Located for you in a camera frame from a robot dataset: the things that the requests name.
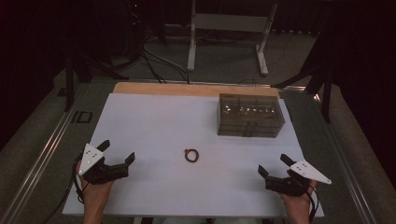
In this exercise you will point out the person's right hand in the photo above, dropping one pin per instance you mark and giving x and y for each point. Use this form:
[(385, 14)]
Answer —
[(297, 203)]

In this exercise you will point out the black rectangular floor bracket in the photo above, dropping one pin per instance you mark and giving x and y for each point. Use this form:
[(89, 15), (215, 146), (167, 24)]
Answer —
[(81, 117)]

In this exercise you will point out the clear plastic drawer box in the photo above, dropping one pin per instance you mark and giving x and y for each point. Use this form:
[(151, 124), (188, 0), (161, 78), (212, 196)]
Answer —
[(249, 105)]

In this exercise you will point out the person's left hand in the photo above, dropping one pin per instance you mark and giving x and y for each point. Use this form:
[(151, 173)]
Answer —
[(95, 194)]

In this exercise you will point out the black tripod stand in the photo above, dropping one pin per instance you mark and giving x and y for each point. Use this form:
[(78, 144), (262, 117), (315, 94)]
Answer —
[(326, 93), (69, 84)]

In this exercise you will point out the white table mat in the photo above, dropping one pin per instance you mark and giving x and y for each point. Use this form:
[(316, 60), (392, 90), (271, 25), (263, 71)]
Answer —
[(155, 124)]

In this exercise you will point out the clear plastic drawer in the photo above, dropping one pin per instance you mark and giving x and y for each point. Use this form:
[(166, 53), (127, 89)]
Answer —
[(233, 133)]

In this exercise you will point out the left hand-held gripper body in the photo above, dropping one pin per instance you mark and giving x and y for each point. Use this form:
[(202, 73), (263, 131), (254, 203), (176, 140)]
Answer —
[(93, 172)]

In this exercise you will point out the metal floor rail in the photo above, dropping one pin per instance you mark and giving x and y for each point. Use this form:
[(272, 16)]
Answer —
[(46, 149), (348, 174)]

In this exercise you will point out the white metal stand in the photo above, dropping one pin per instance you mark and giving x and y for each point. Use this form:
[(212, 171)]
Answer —
[(230, 22)]

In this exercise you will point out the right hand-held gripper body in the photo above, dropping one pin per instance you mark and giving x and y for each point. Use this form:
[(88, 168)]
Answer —
[(288, 186)]

